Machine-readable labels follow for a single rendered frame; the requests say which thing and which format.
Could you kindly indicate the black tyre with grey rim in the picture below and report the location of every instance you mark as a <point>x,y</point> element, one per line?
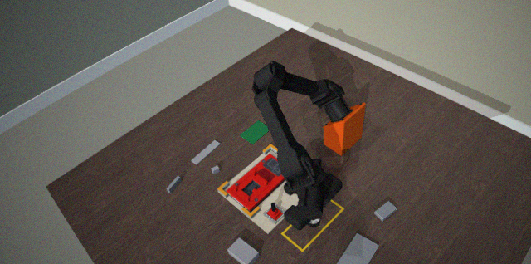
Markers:
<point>314,223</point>

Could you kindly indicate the green rectangular target area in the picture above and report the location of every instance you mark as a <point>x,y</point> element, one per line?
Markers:
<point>255,132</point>

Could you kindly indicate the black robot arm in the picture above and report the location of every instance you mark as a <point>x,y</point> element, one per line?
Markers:
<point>304,176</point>

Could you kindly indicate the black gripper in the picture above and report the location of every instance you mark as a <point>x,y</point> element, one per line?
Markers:
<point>292,215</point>

